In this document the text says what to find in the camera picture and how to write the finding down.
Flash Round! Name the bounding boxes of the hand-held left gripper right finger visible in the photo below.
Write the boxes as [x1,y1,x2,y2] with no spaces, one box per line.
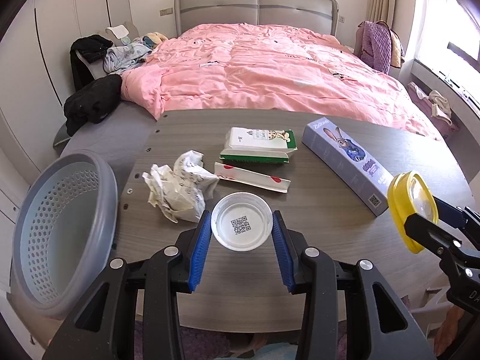
[272,210,437,360]

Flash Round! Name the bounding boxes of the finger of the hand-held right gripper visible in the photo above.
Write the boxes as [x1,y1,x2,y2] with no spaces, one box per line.
[403,212,464,256]
[433,195,480,249]

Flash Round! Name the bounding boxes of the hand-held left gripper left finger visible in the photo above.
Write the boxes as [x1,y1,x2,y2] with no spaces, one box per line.
[41,210,211,360]

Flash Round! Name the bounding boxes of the yellow rimmed clear lid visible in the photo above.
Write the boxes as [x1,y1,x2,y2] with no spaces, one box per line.
[387,171,439,254]

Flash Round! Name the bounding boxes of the white round plastic lid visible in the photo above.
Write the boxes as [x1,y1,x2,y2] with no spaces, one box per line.
[210,192,274,252]

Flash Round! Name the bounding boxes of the blue perforated plastic basket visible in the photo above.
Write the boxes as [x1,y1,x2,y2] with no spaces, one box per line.
[11,149,119,321]

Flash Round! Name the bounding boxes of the crumpled white paper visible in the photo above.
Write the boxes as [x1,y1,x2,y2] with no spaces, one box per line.
[141,150,220,224]

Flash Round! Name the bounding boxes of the white carton strip red hearts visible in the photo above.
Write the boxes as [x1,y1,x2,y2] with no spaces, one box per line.
[213,161,292,194]

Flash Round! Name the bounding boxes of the purple fluffy rug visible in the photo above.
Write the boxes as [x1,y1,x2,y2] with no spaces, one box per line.
[134,320,229,360]

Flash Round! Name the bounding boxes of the lavender cartoon rabbit box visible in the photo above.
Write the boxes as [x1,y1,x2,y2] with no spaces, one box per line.
[301,117,395,218]

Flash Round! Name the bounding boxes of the white and green box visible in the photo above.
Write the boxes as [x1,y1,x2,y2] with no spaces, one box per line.
[219,127,299,167]

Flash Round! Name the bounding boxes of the grey bed mattress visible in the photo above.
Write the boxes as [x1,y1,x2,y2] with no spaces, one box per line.
[52,99,167,160]

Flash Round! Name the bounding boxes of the pink duvet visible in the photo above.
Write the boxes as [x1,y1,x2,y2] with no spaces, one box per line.
[120,22,444,142]

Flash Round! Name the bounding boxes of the purple quilted jacket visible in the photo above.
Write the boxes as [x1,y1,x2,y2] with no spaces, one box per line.
[355,20,406,75]

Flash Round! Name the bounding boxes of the black folded clothes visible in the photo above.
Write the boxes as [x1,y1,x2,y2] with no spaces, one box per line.
[62,74,124,136]

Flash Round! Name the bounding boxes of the beige curtain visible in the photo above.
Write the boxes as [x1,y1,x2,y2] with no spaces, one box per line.
[367,0,419,66]

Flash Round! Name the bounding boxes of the light blue clothing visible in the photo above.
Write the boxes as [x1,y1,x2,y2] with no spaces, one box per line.
[104,40,151,74]

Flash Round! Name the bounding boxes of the yellow plush cloth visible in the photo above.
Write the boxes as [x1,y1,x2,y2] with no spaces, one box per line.
[143,31,169,48]

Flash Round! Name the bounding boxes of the black jacket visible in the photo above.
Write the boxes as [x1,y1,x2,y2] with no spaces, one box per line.
[69,34,114,91]

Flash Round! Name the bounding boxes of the grey lounge chair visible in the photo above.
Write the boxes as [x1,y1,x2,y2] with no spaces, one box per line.
[70,20,140,91]

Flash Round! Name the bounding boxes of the white cloth with green patch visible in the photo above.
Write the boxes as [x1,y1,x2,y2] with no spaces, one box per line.
[105,24,130,40]

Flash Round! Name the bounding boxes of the grey padded headboard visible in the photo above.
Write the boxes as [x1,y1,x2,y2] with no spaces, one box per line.
[174,0,340,43]

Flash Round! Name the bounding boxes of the white wardrobe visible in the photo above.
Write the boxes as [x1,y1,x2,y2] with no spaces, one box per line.
[0,0,133,175]

